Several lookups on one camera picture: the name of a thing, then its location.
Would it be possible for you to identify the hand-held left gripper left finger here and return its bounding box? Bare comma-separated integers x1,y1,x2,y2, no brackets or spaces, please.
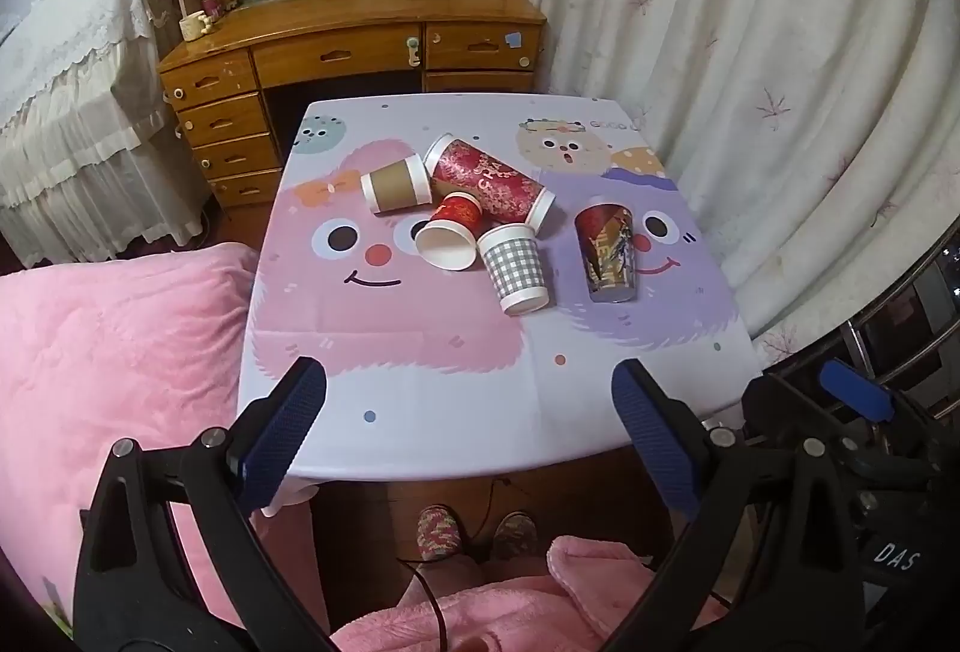
73,356,335,652

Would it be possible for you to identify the small red paper cup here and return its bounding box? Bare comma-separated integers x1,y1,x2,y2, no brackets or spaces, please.
415,191,485,272

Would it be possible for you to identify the tall red patterned paper cup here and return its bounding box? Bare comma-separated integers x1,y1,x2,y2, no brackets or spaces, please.
424,133,557,237

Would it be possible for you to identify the multicoloured patterned cup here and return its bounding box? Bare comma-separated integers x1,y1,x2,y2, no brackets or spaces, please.
574,198,640,304

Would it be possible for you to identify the wide wooden desk drawer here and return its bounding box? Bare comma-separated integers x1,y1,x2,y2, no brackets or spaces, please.
253,26,422,89

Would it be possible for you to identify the pink fluffy robe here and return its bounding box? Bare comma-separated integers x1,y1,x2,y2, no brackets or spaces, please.
330,536,728,652

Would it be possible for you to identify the white lace bed cover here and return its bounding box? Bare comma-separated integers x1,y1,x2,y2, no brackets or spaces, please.
0,0,215,267

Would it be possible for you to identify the white floral curtain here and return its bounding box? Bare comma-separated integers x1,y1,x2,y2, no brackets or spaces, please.
525,0,960,368

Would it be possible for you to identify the chrome metal rack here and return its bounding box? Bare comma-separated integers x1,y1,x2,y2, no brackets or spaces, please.
844,243,960,413

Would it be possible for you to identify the pink fluffy blanket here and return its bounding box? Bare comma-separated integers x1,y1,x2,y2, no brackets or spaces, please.
0,243,331,652

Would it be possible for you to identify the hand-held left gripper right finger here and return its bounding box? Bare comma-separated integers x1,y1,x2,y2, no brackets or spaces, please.
600,358,865,652

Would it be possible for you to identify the grey checked paper cup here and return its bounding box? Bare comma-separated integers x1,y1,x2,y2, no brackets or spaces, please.
477,223,550,317

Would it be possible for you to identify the patterned slipper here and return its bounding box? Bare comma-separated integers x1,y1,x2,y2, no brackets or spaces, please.
415,504,464,561
493,511,538,559

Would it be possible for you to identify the brown paper cup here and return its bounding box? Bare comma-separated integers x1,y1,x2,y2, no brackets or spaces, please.
360,153,434,216

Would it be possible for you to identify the black cable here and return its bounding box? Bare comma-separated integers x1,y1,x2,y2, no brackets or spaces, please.
397,472,526,652

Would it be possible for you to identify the cartoon printed tablecloth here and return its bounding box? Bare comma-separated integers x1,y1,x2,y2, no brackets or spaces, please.
238,93,762,480

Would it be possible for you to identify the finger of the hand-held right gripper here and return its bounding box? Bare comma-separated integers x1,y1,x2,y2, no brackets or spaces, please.
741,373,830,449
819,358,923,443

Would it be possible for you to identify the wooden desk with hutch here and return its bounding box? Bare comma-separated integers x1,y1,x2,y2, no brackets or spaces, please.
157,0,548,211

